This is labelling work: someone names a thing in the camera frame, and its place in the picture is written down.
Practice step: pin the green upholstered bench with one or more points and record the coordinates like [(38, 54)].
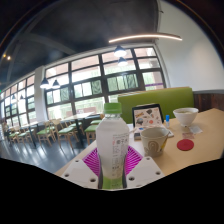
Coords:
[(156, 100)]

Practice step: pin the wooden dining table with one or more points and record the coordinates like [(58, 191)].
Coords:
[(78, 116)]

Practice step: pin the flat round red coaster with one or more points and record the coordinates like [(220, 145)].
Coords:
[(185, 145)]

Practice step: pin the beige patterned cup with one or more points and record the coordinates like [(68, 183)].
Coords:
[(153, 143)]

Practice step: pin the blue-capped glue stick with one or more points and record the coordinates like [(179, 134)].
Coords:
[(167, 121)]

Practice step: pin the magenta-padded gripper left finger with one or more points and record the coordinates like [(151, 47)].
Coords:
[(80, 171)]

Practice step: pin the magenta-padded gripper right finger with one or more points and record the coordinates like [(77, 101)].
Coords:
[(145, 170)]

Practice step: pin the white ceramic bowl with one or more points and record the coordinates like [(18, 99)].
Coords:
[(185, 117)]

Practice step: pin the clear bottle with green cap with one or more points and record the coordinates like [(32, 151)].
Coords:
[(112, 140)]

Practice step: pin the hanging pendant lamps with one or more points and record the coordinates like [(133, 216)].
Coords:
[(120, 52)]

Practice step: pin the small white card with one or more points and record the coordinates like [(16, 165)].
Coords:
[(195, 129)]

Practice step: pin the long linear ceiling light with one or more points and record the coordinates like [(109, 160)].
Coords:
[(146, 36)]

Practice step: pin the wooden chairs with green seats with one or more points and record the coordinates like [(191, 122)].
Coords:
[(65, 130)]

